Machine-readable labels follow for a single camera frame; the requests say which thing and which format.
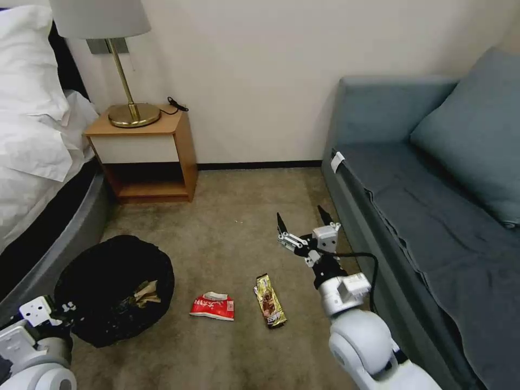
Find brown chocolate bar wrapper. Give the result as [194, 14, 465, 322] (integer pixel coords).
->
[253, 272, 288, 329]

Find blue-grey sofa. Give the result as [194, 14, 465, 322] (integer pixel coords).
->
[320, 45, 520, 390]

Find blue-grey cushion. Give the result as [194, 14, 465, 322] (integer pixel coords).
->
[409, 79, 520, 231]

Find crumpled gold wrapper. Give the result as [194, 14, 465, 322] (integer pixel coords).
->
[133, 279, 163, 310]

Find dark headboard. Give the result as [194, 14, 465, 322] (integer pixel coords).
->
[48, 19, 91, 105]

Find grey bed base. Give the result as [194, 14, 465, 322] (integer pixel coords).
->
[0, 170, 109, 314]

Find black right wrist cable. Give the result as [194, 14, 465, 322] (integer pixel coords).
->
[318, 251, 381, 316]

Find red snack wrapper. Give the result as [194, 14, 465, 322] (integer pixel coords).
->
[188, 291, 236, 322]

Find black baseboard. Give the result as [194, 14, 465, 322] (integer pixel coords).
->
[196, 160, 327, 172]

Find brass lamp with grey shade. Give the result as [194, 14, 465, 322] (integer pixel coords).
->
[48, 0, 163, 129]

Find silver wall plate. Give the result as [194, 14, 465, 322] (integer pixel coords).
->
[86, 38, 131, 55]

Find wooden nightstand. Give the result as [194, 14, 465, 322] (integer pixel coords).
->
[82, 103, 199, 204]

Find thin black cable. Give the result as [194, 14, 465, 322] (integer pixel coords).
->
[167, 96, 190, 116]

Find white pillow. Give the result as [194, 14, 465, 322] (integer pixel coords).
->
[0, 4, 70, 122]

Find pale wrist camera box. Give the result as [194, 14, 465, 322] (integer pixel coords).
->
[19, 295, 62, 328]
[311, 224, 340, 256]

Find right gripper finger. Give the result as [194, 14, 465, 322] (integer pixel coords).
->
[276, 211, 306, 255]
[316, 205, 342, 235]

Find white duvet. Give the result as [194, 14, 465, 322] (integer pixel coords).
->
[0, 89, 101, 254]

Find black lined trash bin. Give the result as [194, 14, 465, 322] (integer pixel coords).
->
[54, 234, 176, 348]

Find dark grey sofa cover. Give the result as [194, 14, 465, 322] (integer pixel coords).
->
[332, 142, 520, 390]

